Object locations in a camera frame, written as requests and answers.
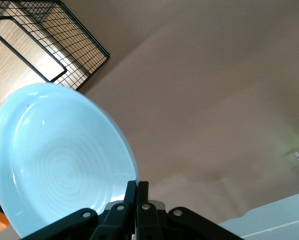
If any light blue round plate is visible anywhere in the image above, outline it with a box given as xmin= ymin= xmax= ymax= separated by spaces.
xmin=0 ymin=83 xmax=140 ymax=239

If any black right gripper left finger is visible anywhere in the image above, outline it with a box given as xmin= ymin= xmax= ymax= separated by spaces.
xmin=20 ymin=180 xmax=138 ymax=240

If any black wire rack wooden top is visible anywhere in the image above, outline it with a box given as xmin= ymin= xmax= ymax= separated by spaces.
xmin=0 ymin=0 xmax=111 ymax=131

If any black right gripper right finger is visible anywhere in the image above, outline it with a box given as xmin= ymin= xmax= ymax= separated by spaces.
xmin=135 ymin=181 xmax=244 ymax=240

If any brown table cover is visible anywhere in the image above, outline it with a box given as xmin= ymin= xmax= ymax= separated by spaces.
xmin=0 ymin=0 xmax=299 ymax=240

